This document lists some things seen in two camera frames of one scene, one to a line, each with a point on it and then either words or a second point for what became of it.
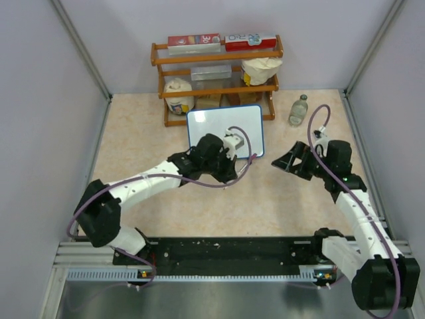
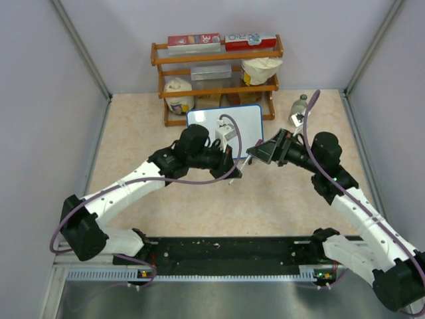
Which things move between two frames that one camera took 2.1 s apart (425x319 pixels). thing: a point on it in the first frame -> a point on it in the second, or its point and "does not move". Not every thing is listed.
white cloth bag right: (259, 71) does not move
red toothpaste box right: (249, 42) does not move
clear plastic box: (211, 72) does not move
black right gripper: (285, 162) -> (264, 151)
